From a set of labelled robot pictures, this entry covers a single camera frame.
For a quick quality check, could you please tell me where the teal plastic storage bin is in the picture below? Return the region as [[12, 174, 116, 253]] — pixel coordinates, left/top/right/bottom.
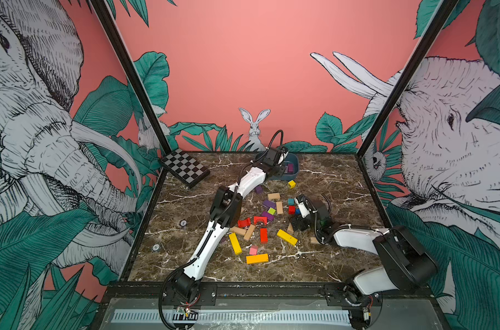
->
[[266, 153, 299, 182]]

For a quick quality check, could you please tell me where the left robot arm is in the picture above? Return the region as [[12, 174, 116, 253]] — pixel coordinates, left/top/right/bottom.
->
[[166, 147, 288, 303]]

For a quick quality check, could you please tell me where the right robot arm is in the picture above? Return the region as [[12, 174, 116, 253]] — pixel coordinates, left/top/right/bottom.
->
[[293, 195, 438, 303]]

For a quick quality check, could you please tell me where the natural wood plank brick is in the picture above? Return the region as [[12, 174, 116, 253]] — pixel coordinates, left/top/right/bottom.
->
[[276, 202, 284, 215]]

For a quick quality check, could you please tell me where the yellow tilted long brick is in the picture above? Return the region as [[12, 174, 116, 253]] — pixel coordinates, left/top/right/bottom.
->
[[277, 230, 298, 246]]

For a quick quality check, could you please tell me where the natural wood arch brick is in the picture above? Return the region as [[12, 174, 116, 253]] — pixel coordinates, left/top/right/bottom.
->
[[268, 192, 281, 201]]

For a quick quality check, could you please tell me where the purple long brick lower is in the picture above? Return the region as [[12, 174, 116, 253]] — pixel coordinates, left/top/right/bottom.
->
[[262, 211, 274, 222]]

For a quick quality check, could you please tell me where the purple long brick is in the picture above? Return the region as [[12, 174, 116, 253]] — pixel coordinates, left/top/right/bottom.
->
[[262, 211, 274, 222], [263, 200, 276, 208]]

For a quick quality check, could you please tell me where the red rectangular brick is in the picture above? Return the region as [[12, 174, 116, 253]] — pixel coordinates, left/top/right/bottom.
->
[[259, 228, 269, 244]]

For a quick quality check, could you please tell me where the red arch brick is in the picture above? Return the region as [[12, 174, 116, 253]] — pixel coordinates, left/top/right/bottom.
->
[[253, 216, 268, 226]]

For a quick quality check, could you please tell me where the orange long flat brick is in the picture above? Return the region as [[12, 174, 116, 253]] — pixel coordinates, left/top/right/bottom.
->
[[246, 254, 269, 265]]

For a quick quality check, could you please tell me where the pink small brick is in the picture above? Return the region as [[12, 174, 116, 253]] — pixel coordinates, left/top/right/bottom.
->
[[249, 246, 258, 256]]

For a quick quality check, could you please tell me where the red curved brick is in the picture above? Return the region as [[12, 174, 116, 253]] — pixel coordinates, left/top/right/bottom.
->
[[237, 218, 252, 228]]

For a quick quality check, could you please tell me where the natural wood front plank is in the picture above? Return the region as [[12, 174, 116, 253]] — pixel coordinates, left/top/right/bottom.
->
[[230, 226, 247, 236]]

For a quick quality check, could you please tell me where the black white chessboard box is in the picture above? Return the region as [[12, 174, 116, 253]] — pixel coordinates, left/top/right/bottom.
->
[[160, 148, 210, 188]]

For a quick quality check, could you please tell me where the black frame post left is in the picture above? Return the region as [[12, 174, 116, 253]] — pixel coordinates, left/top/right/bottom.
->
[[90, 0, 171, 154]]

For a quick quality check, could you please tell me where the black frame post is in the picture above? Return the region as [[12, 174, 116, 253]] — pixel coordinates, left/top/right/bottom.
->
[[356, 0, 458, 160], [90, 0, 171, 154]]

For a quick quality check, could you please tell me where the black frame post right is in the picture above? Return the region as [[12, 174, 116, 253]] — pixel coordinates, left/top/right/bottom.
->
[[356, 0, 458, 160]]

